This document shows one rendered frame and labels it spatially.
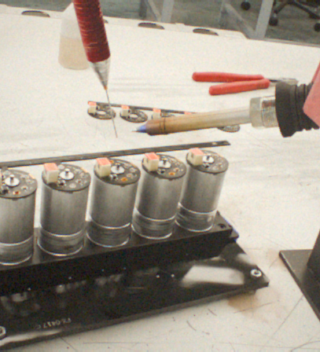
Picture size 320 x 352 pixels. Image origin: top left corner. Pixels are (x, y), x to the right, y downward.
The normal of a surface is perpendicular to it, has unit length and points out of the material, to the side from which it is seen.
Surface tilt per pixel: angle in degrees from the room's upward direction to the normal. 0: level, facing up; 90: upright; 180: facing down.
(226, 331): 0
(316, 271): 90
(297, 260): 0
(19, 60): 0
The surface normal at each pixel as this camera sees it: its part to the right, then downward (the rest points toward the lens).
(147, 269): 0.16, -0.85
